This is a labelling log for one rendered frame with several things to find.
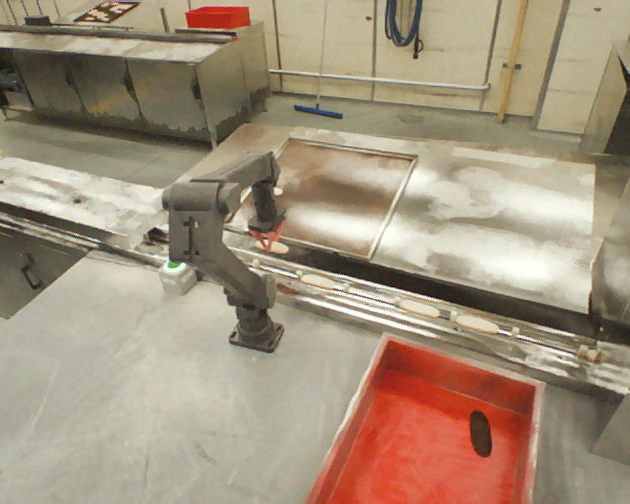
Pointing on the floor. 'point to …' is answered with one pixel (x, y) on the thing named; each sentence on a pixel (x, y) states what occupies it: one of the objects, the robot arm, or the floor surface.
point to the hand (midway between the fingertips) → (270, 243)
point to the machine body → (34, 242)
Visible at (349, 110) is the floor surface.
